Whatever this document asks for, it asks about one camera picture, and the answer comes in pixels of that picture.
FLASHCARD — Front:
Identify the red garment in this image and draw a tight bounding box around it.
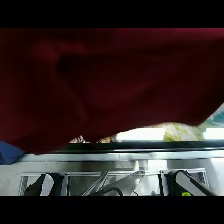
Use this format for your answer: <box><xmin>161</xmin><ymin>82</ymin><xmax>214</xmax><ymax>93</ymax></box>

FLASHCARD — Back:
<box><xmin>0</xmin><ymin>27</ymin><xmax>224</xmax><ymax>155</ymax></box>

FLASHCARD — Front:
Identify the silver frame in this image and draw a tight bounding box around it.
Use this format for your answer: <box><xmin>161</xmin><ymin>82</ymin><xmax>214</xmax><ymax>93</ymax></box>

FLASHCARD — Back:
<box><xmin>0</xmin><ymin>149</ymin><xmax>224</xmax><ymax>197</ymax></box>

